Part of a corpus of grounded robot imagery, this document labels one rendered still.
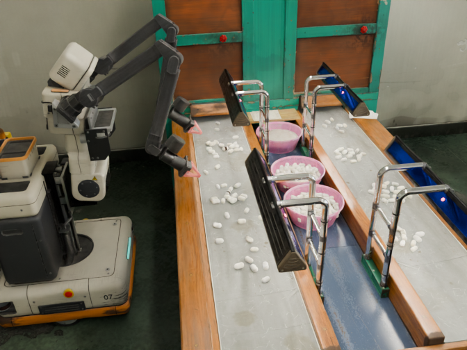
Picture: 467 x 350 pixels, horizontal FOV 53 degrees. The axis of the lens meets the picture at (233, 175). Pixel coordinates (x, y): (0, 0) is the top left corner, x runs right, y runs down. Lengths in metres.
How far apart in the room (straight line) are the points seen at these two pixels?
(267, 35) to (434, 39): 1.86
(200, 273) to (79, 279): 0.98
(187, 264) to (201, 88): 1.39
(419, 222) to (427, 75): 2.46
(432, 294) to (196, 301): 0.81
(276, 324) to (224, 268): 0.32
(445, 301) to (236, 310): 0.70
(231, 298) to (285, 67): 1.65
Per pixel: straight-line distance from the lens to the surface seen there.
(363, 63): 3.08
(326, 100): 3.01
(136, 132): 4.03
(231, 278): 1.75
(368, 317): 1.75
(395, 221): 1.63
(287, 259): 1.30
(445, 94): 4.57
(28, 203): 2.32
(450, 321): 1.73
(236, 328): 1.59
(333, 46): 2.98
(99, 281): 2.54
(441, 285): 1.84
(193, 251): 1.84
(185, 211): 2.06
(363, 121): 2.91
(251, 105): 2.96
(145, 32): 2.39
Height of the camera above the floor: 1.93
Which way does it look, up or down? 31 degrees down
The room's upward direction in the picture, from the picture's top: 2 degrees counter-clockwise
